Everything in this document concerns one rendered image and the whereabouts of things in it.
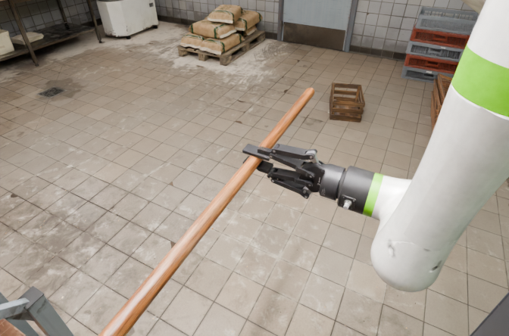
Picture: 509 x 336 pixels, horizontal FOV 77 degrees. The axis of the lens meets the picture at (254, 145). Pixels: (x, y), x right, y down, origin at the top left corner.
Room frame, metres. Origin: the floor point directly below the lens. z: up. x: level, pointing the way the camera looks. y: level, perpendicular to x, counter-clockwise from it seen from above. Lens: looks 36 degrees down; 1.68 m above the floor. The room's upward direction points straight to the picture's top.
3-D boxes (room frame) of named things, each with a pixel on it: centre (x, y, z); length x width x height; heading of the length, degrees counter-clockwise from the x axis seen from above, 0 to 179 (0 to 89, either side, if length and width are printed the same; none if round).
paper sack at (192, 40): (4.58, 0.76, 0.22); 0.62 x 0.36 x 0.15; 158
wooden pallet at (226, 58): (4.76, 0.46, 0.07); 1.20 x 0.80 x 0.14; 153
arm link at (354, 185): (0.49, -0.21, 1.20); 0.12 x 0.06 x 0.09; 153
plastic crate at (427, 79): (3.73, -2.16, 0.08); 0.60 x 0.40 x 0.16; 65
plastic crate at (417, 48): (3.73, -2.15, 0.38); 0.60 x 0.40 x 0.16; 61
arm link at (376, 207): (0.44, -0.30, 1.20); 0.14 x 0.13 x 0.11; 63
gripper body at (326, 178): (0.52, -0.15, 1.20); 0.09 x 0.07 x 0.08; 63
